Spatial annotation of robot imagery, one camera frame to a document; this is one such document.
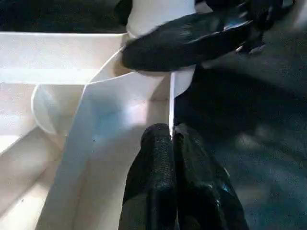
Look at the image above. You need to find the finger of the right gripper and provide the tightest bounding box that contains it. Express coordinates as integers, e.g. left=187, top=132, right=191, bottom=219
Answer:
left=120, top=10, right=251, bottom=72

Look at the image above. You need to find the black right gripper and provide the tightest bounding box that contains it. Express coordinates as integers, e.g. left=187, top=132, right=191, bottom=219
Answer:
left=211, top=0, right=289, bottom=54

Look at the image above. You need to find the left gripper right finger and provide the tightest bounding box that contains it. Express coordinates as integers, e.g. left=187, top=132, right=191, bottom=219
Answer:
left=173, top=123, right=251, bottom=230

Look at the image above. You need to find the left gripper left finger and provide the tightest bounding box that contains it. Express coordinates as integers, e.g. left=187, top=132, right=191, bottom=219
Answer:
left=118, top=123, right=179, bottom=230

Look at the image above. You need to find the white plastic table leg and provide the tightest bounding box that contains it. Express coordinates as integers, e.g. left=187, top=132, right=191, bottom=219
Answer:
left=125, top=0, right=198, bottom=40

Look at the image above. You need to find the black work mat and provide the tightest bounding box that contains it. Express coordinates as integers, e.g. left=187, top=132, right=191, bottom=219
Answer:
left=0, top=0, right=307, bottom=230

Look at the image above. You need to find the white plastic table top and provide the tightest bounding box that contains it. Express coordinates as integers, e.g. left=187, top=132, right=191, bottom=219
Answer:
left=0, top=31, right=198, bottom=230

